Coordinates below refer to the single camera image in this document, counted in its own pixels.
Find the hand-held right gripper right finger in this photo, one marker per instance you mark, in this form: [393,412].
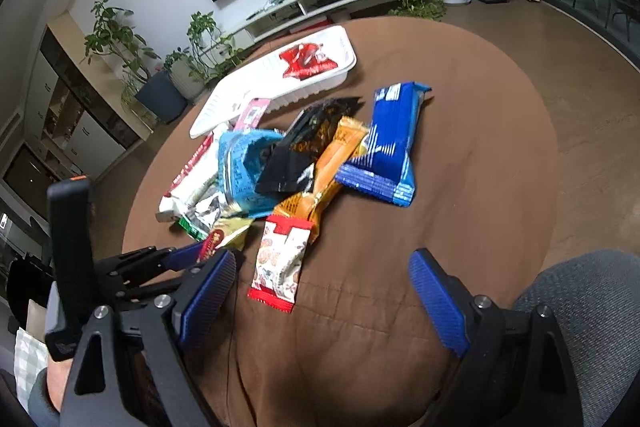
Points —
[440,302]

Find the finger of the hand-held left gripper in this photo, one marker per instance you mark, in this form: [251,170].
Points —
[150,291]
[182,255]

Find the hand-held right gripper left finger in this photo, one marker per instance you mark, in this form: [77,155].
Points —
[207,297]

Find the silver green snack packet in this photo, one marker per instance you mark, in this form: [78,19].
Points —
[205,212]

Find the gold snack packet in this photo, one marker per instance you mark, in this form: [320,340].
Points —
[232,232]

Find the long white snack packet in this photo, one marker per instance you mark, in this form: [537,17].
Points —
[192,177]

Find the light blue snack packet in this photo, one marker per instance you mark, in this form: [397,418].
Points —
[240,167]

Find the black snack packet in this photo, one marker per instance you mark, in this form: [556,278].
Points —
[295,152]

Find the pink snack packet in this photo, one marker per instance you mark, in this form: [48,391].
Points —
[252,112]

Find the dark blue snack packet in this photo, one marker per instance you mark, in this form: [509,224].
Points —
[390,137]

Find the orange snack packet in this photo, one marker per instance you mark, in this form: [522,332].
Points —
[340,152]

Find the white plastic tray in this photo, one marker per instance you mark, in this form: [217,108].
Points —
[330,42]

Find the person's left forearm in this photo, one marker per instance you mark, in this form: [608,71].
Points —
[57,387]

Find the red white patterned snack packet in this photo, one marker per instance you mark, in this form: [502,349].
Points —
[277,267]

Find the checkered cushion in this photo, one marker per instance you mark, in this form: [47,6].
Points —
[27,357]

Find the white glass-door cabinet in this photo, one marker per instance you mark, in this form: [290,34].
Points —
[75,117]

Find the round brown table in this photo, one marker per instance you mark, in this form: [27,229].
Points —
[450,157]

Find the person's grey trouser leg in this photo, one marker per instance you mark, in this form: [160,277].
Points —
[600,307]

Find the white ribbed planter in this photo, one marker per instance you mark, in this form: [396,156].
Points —
[185,79]

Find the tall thin-stemmed plant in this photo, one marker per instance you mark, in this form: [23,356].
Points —
[112,37]

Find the bushy green plant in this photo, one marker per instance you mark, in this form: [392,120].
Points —
[205,32]

